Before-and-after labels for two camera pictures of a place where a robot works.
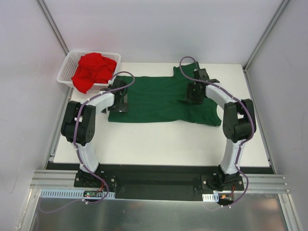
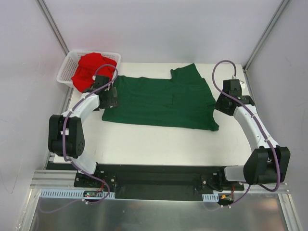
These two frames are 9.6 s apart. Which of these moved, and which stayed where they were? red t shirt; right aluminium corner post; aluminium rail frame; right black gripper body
Moved: right black gripper body
Stayed: aluminium rail frame; red t shirt; right aluminium corner post
